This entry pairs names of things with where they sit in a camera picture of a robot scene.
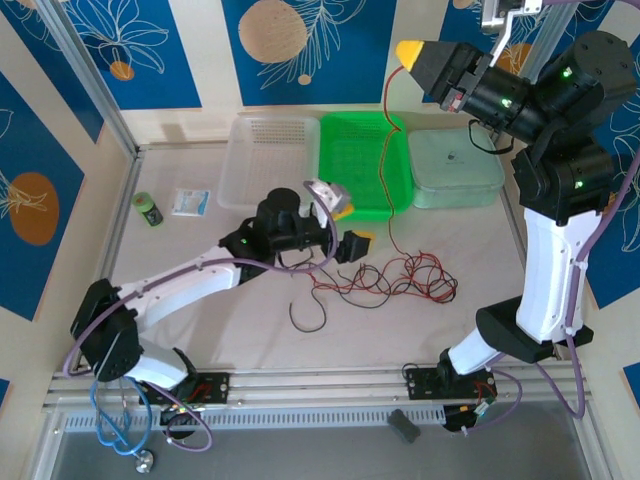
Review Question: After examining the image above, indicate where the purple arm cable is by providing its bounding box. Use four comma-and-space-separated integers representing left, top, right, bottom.
464, 0, 640, 436
64, 214, 336, 454

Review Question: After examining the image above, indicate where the black gripper wire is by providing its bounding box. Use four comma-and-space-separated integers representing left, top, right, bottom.
277, 244, 324, 271
467, 119, 515, 156

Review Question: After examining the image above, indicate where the black left gripper wire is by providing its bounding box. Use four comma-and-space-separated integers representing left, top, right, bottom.
277, 244, 324, 271

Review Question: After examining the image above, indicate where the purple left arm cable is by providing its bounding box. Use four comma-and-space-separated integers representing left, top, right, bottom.
64, 214, 336, 454

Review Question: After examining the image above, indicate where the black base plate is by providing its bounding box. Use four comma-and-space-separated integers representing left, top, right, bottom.
139, 372, 231, 406
403, 363, 497, 401

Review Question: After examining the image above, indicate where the aluminium side rail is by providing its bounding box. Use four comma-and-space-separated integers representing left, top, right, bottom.
69, 147, 146, 374

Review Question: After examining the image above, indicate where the clear plastic tray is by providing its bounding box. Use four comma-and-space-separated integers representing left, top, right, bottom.
216, 114, 321, 211

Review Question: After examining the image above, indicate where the grey slotted cable duct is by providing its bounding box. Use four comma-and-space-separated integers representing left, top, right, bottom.
59, 405, 446, 431

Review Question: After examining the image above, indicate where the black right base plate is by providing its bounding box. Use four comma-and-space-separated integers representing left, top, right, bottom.
403, 363, 497, 401

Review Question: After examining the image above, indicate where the white blue packet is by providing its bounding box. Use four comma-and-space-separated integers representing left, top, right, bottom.
170, 187, 211, 217

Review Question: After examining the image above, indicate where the aluminium frame post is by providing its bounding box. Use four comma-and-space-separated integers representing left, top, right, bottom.
519, 0, 569, 76
34, 0, 141, 159

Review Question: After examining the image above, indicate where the pale green lidded container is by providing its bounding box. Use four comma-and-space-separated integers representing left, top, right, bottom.
407, 127, 506, 210

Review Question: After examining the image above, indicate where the dark grey sponge block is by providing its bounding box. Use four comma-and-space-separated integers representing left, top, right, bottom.
387, 408, 421, 445

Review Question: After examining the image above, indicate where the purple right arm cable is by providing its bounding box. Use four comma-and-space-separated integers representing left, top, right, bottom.
464, 0, 640, 436

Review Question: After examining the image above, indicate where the green capped black bottle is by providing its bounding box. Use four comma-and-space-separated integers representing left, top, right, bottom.
131, 191, 165, 227

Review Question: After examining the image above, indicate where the black right gripper wire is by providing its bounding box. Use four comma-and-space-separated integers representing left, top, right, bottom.
467, 119, 515, 156

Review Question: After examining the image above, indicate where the green plastic basket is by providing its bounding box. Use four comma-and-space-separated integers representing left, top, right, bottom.
318, 112, 414, 223

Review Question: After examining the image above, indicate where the blue cable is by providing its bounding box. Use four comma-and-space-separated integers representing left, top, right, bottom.
89, 372, 154, 459

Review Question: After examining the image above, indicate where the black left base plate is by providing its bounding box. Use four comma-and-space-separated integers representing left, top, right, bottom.
139, 372, 231, 406

